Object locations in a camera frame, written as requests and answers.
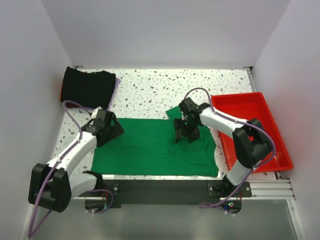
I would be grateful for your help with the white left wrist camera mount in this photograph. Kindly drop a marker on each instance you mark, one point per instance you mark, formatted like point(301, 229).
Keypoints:
point(95, 112)

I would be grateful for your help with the green t shirt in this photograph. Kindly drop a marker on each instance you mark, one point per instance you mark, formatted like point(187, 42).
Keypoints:
point(148, 147)

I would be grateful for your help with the aluminium frame rail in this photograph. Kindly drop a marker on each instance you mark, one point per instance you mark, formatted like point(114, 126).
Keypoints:
point(278, 189)

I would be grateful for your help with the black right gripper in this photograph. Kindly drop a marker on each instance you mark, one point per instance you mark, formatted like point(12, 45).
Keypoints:
point(193, 135)

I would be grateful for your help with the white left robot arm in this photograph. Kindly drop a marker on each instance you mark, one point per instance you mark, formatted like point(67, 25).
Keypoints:
point(52, 185)

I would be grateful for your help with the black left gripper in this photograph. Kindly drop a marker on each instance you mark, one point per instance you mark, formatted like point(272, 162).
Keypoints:
point(116, 130)

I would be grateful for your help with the black folded t shirt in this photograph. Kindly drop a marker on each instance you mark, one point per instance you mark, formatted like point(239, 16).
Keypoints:
point(76, 79)

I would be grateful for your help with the dark red folded t shirt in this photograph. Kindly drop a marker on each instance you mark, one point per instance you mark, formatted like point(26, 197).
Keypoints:
point(68, 105)

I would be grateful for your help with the lilac folded t shirt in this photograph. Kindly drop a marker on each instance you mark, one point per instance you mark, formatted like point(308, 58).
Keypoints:
point(99, 93)

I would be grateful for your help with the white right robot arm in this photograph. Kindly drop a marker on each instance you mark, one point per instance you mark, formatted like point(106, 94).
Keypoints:
point(251, 142)

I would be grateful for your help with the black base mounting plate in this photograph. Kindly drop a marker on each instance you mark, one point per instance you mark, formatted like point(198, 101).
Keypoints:
point(157, 192)

